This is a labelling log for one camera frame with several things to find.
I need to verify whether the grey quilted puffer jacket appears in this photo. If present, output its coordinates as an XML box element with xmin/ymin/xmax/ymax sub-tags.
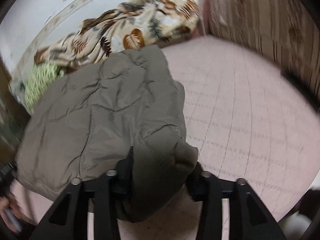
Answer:
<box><xmin>16</xmin><ymin>45</ymin><xmax>198</xmax><ymax>222</ymax></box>

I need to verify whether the pink quilted mattress cover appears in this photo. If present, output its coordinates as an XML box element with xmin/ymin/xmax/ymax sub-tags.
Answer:
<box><xmin>7</xmin><ymin>35</ymin><xmax>320</xmax><ymax>240</ymax></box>

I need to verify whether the wooden glass-panel door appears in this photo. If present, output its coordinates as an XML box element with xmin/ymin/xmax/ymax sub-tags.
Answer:
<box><xmin>1</xmin><ymin>63</ymin><xmax>30</xmax><ymax>166</ymax></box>

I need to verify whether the green checkered pillow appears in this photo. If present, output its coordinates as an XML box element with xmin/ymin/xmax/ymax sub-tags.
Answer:
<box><xmin>24</xmin><ymin>62</ymin><xmax>66</xmax><ymax>113</ymax></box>

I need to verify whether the striped floral sofa cushion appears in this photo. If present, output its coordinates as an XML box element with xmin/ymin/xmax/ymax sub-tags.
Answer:
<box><xmin>209</xmin><ymin>0</ymin><xmax>319</xmax><ymax>98</ymax></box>

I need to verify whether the floral leaf-print blanket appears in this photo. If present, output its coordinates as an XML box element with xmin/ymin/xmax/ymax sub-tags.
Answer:
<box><xmin>34</xmin><ymin>0</ymin><xmax>200</xmax><ymax>69</ymax></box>

